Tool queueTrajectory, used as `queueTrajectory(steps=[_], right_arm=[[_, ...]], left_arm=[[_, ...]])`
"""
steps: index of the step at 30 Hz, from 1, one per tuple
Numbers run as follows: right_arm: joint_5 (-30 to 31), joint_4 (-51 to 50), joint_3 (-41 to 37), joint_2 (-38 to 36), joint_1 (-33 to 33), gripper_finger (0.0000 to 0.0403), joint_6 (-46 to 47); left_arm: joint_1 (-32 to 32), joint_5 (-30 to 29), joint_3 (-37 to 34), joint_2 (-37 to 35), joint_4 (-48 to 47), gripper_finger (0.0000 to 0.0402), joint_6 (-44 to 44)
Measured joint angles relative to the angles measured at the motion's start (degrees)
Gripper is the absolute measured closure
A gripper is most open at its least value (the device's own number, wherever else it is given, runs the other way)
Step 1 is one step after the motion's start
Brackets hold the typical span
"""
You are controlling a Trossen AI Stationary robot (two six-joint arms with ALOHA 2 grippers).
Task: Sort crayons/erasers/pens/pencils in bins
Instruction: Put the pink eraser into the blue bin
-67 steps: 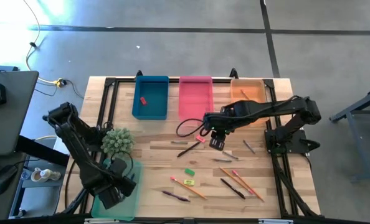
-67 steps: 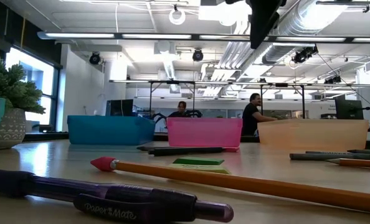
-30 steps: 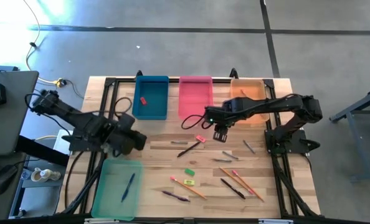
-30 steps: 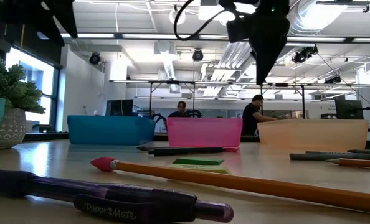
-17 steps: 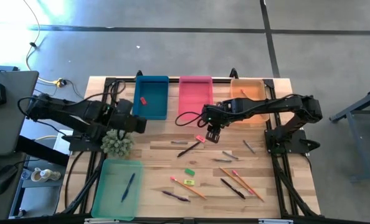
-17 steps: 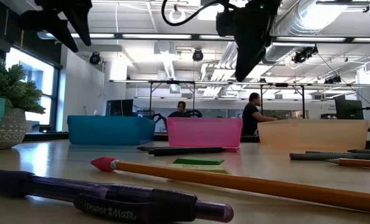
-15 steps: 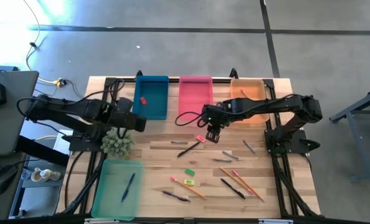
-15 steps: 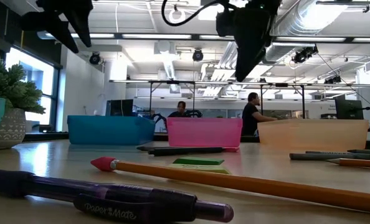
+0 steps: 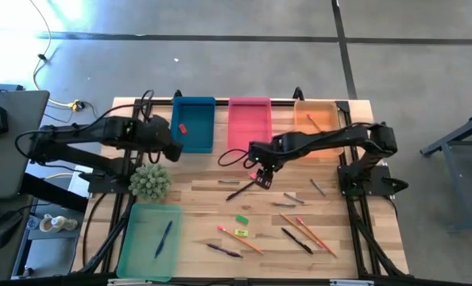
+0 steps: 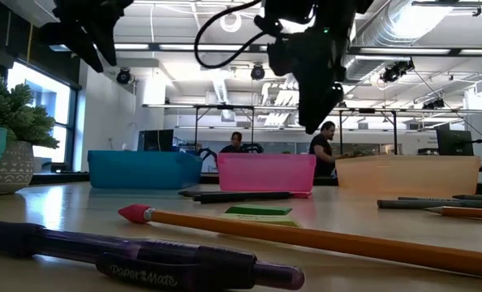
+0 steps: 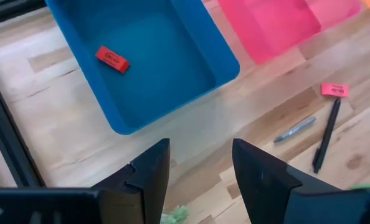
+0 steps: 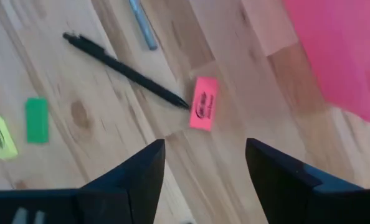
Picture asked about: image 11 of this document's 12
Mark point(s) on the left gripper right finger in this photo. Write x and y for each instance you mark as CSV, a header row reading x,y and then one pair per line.
x,y
263,186

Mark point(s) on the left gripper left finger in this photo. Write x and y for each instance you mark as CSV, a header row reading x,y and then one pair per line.
x,y
141,186

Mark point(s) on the black pen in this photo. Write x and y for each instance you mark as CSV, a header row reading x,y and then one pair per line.
x,y
326,137

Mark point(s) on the pink eraser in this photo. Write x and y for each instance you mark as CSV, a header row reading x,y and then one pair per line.
x,y
335,90

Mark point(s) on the red eraser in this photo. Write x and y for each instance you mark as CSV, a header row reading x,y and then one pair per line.
x,y
112,59

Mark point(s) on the green potted succulent plant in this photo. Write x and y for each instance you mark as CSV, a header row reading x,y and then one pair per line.
x,y
175,216

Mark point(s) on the blue plastic bin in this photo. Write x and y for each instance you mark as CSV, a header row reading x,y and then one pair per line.
x,y
160,62

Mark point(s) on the pink plastic bin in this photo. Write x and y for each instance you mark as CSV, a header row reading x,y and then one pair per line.
x,y
266,28

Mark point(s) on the black metal table frame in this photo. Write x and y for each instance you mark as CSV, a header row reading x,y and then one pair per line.
x,y
4,130

